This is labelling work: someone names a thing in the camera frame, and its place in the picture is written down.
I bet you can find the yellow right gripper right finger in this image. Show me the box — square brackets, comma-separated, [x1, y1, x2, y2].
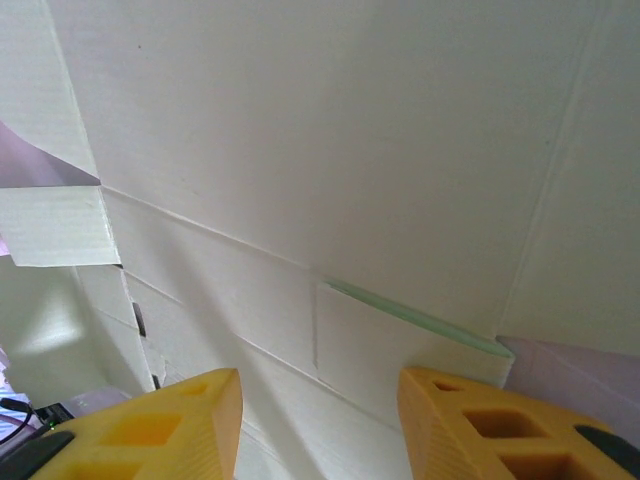
[398, 367, 640, 480]

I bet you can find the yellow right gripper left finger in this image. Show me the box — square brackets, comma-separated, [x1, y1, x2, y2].
[0, 368, 245, 480]

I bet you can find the light green paper box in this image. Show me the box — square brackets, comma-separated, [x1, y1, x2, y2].
[0, 0, 640, 480]

